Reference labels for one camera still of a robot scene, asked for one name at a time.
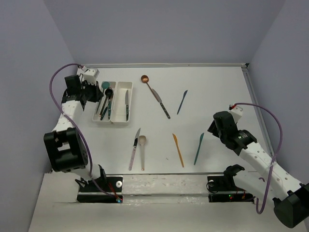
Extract teal plastic knife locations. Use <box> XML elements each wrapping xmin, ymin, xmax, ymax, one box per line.
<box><xmin>194</xmin><ymin>132</ymin><xmax>204</xmax><ymax>165</ymax></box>

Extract teal plastic spoon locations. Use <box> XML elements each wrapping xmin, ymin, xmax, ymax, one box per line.
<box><xmin>96</xmin><ymin>82</ymin><xmax>110</xmax><ymax>114</ymax></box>

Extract black spoon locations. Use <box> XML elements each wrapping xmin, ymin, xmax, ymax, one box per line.
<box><xmin>99</xmin><ymin>88</ymin><xmax>113</xmax><ymax>120</ymax></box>

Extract silver spoon green handle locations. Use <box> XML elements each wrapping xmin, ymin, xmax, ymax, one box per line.
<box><xmin>108</xmin><ymin>94</ymin><xmax>113</xmax><ymax>120</ymax></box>

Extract steel knife green handle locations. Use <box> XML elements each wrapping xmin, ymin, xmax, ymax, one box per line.
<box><xmin>125</xmin><ymin>89</ymin><xmax>129</xmax><ymax>121</ymax></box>

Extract orange plastic knife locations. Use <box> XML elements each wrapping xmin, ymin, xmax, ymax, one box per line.
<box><xmin>172</xmin><ymin>133</ymin><xmax>184</xmax><ymax>168</ymax></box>

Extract blue plastic knife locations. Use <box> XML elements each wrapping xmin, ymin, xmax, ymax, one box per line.
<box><xmin>177</xmin><ymin>90</ymin><xmax>188</xmax><ymax>115</ymax></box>

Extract steel knife pink handle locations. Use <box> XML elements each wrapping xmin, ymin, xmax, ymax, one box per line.
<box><xmin>128</xmin><ymin>128</ymin><xmax>141</xmax><ymax>171</ymax></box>

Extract beige plastic spoon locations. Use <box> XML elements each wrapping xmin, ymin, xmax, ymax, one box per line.
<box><xmin>138</xmin><ymin>135</ymin><xmax>146</xmax><ymax>171</ymax></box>

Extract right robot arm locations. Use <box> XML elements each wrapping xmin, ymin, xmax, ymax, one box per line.
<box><xmin>208</xmin><ymin>109</ymin><xmax>309</xmax><ymax>228</ymax></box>

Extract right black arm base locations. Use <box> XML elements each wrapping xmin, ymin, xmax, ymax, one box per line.
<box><xmin>206</xmin><ymin>175</ymin><xmax>255</xmax><ymax>203</ymax></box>

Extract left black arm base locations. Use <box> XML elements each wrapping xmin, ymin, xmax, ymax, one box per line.
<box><xmin>75</xmin><ymin>175</ymin><xmax>123</xmax><ymax>203</ymax></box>

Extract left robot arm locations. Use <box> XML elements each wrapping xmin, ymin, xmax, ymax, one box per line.
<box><xmin>43</xmin><ymin>74</ymin><xmax>107</xmax><ymax>191</ymax></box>

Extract white left utensil tray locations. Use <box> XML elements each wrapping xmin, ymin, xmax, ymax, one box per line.
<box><xmin>93</xmin><ymin>81</ymin><xmax>117</xmax><ymax>124</ymax></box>

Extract white utensil tray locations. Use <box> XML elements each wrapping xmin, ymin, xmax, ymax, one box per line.
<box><xmin>111</xmin><ymin>81</ymin><xmax>133</xmax><ymax>126</ymax></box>
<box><xmin>93</xmin><ymin>81</ymin><xmax>117</xmax><ymax>124</ymax></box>

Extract white right utensil tray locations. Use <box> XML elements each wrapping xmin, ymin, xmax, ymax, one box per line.
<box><xmin>111</xmin><ymin>81</ymin><xmax>133</xmax><ymax>126</ymax></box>

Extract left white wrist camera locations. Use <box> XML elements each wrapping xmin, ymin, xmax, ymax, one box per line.
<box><xmin>83</xmin><ymin>69</ymin><xmax>99</xmax><ymax>85</ymax></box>

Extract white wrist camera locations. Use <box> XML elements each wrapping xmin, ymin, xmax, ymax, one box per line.
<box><xmin>229</xmin><ymin>105</ymin><xmax>243</xmax><ymax>123</ymax></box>
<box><xmin>83</xmin><ymin>69</ymin><xmax>99</xmax><ymax>85</ymax></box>

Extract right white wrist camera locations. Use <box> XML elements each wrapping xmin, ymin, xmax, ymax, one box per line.
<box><xmin>229</xmin><ymin>105</ymin><xmax>243</xmax><ymax>123</ymax></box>

